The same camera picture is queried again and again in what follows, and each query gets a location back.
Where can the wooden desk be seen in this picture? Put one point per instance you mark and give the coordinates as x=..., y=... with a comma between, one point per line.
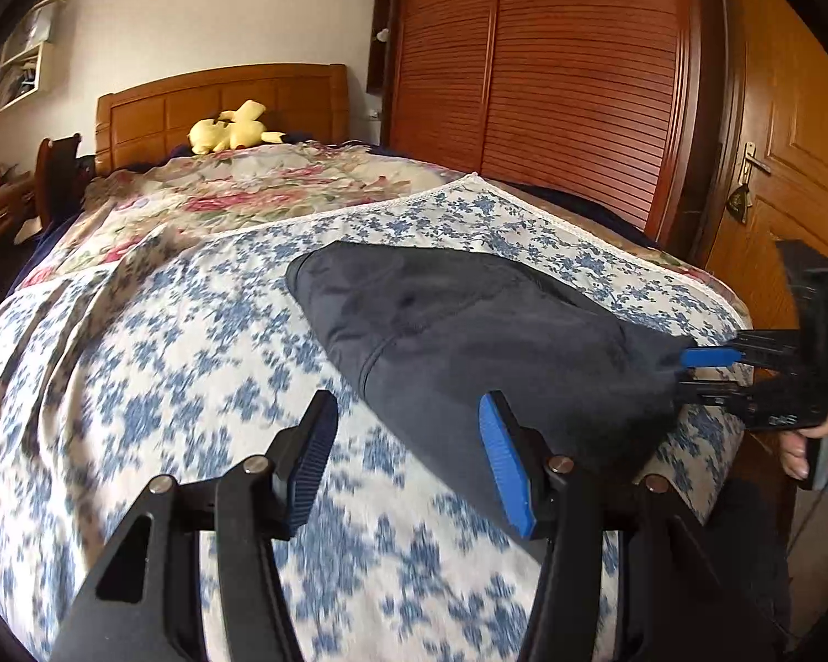
x=3, y=217

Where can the dark wooden chair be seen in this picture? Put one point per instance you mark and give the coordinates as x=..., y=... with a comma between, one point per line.
x=52, y=172

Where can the wooden door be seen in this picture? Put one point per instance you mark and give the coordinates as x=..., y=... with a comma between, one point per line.
x=793, y=117

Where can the yellow plush toy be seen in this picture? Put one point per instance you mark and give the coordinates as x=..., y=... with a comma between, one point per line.
x=231, y=131

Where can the pink floral quilt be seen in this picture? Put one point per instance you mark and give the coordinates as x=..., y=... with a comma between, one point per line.
x=248, y=183

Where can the wooden bed headboard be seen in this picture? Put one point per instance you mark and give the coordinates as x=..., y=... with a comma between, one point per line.
x=152, y=114

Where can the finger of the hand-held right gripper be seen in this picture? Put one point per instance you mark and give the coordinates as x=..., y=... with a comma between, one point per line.
x=711, y=357
x=714, y=394

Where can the blue floral bed sheet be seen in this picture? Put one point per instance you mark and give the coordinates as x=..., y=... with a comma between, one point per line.
x=145, y=358

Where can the brown louvred wooden wardrobe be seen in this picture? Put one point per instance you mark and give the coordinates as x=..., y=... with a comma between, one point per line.
x=545, y=83

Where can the dark navy jacket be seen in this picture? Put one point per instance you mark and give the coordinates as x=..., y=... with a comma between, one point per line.
x=469, y=345

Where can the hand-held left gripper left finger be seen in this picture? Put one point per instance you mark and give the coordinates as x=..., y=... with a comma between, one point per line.
x=310, y=455

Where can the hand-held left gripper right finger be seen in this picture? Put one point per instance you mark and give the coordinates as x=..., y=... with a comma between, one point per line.
x=504, y=469

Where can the dark hanging key tag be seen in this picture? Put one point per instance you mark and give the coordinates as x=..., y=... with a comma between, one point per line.
x=738, y=203

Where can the white wall shelf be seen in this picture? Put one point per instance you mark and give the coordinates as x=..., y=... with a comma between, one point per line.
x=21, y=62

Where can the person's right hand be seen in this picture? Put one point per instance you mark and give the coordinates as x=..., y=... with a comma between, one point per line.
x=792, y=456

